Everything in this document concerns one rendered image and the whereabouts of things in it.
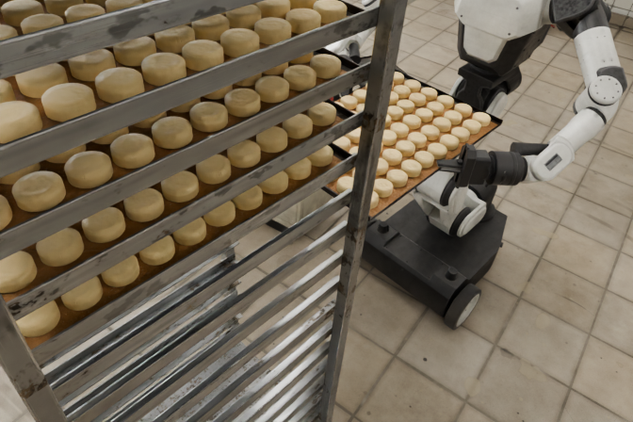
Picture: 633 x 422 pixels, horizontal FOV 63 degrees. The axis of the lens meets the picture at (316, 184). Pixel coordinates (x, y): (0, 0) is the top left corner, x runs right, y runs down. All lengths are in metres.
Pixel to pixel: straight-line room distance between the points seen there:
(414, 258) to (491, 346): 0.46
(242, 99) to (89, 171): 0.23
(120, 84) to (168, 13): 0.10
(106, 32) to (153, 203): 0.26
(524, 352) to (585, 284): 0.54
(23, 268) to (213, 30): 0.37
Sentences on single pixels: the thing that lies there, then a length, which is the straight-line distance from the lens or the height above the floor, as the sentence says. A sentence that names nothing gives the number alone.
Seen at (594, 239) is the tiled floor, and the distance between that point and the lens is 2.97.
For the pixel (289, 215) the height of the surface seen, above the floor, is 0.17.
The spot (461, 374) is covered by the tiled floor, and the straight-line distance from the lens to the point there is 2.19.
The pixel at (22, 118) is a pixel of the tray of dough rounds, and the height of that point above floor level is 1.51.
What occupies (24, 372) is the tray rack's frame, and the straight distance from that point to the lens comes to 0.68.
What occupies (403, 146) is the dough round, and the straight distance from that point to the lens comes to 1.37.
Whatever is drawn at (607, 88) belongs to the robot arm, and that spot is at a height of 1.19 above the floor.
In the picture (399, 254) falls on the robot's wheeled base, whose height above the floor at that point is 0.19.
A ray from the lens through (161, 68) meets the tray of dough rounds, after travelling 0.63.
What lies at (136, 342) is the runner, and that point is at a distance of 0.81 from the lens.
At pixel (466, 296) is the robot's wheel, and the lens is 2.16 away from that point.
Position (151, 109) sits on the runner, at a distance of 0.58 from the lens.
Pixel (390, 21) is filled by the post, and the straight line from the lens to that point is 0.80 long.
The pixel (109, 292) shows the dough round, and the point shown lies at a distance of 0.77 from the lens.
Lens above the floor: 1.80
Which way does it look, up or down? 40 degrees down
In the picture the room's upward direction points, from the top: 5 degrees clockwise
